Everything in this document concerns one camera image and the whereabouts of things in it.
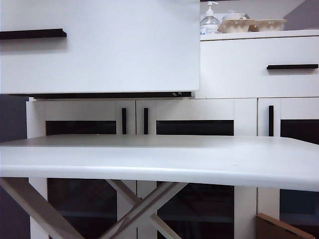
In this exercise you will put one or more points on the white cabinet drawer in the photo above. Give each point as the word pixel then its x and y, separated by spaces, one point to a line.
pixel 124 49
pixel 236 79

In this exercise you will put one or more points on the white glass-panelled cabinet door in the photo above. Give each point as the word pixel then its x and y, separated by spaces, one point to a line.
pixel 299 108
pixel 194 109
pixel 79 110

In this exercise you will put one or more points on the beige table leg bar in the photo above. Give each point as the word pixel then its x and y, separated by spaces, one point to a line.
pixel 32 207
pixel 162 199
pixel 124 192

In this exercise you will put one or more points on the clear pump sanitiser bottle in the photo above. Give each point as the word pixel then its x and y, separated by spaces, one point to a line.
pixel 209 25

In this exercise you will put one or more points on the beige egg carton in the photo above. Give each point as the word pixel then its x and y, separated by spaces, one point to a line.
pixel 236 26

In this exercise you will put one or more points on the white cabinet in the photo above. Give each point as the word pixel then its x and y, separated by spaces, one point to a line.
pixel 249 36

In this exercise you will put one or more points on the brown cardboard sheet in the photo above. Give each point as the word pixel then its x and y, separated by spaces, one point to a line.
pixel 271 227

